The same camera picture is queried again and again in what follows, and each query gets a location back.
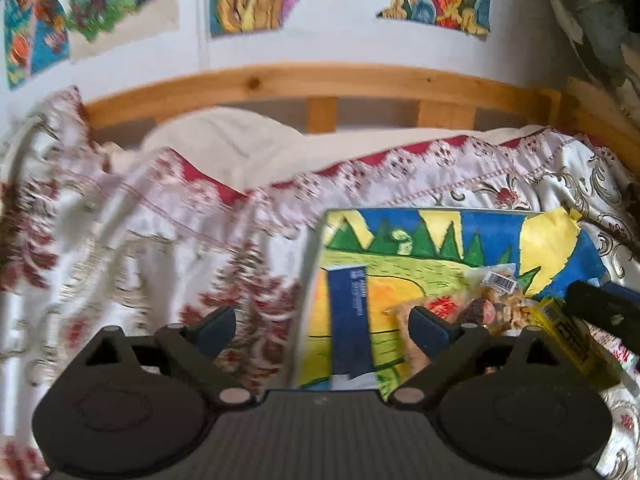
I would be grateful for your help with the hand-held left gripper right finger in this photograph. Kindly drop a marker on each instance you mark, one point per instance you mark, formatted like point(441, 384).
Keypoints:
point(427, 332)

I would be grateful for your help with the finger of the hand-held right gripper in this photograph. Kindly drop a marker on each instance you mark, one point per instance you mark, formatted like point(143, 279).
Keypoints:
point(605, 315)

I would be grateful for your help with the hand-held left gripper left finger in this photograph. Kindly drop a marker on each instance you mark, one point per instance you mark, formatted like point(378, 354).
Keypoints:
point(217, 330)

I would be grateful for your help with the orange rice cracker packet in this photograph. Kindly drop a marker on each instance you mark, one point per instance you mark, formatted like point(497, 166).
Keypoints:
point(400, 312)

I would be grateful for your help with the yellow snack packet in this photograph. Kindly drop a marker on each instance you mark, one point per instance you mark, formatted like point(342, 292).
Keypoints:
point(570, 345)

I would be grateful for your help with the blue box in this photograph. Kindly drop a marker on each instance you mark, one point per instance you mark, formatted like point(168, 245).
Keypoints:
point(350, 320)

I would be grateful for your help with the clear nut bar packet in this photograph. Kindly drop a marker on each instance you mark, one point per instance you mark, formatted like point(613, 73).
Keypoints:
point(500, 290)

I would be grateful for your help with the metal tray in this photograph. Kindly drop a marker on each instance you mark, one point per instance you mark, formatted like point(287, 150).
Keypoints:
point(312, 270)

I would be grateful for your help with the colourful painted paper liner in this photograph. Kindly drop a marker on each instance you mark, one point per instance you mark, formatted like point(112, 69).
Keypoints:
point(450, 240)

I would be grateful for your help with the floral satin blanket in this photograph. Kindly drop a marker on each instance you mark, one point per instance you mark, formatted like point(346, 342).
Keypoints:
point(150, 240)

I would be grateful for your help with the white pillow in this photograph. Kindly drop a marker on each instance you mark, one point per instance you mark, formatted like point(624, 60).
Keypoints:
point(225, 135)

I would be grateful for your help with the plastic bag of clothes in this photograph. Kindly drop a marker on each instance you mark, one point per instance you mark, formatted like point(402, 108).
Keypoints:
point(595, 10)

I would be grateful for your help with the blond child drawing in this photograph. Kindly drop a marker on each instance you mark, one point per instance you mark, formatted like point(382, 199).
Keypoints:
point(125, 5)

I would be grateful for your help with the basketball girl drawing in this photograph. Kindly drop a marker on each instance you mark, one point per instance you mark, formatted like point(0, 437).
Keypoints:
point(35, 35)

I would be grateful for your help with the wooden bed frame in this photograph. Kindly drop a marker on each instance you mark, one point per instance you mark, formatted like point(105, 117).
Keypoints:
point(300, 80)

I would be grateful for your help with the white wall pipe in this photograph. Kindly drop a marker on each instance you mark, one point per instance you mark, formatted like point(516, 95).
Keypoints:
point(204, 20)

